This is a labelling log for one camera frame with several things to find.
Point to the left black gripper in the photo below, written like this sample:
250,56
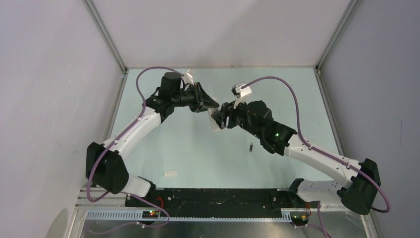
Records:
201,100

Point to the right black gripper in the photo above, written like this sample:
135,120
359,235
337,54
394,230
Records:
227,109

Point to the white remote control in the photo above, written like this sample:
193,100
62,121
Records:
216,119

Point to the white battery cover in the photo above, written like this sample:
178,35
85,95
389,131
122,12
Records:
170,173

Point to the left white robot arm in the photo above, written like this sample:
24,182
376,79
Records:
105,162

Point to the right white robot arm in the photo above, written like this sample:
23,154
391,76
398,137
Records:
353,183

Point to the left controller board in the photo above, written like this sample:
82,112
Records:
150,214

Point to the controller board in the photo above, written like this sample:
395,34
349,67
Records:
150,214
299,220

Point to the right controller board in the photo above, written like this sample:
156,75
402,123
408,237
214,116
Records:
299,220

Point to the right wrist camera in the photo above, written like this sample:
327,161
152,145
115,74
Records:
241,91

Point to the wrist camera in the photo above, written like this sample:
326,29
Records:
188,76
241,91

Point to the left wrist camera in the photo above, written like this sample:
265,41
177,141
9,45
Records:
188,76

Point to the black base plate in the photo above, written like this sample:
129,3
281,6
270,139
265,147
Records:
269,197

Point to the grey slotted cable duct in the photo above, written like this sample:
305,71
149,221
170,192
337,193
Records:
136,215

